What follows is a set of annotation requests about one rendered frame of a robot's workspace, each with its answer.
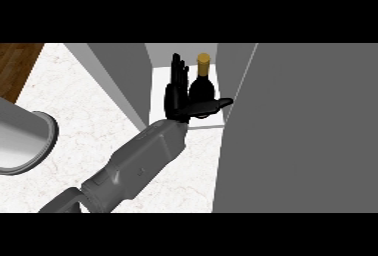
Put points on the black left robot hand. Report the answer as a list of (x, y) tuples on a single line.
[(175, 100)]

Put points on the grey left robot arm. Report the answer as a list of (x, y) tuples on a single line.
[(142, 160)]

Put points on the grey cabinet white shelf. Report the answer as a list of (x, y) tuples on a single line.
[(159, 90)]

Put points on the dark wine bottle gold cap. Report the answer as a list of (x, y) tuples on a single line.
[(201, 87)]

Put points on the large dark grey door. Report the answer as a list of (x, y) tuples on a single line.
[(304, 133)]

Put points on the grey cylindrical pot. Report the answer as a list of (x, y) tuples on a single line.
[(22, 140)]

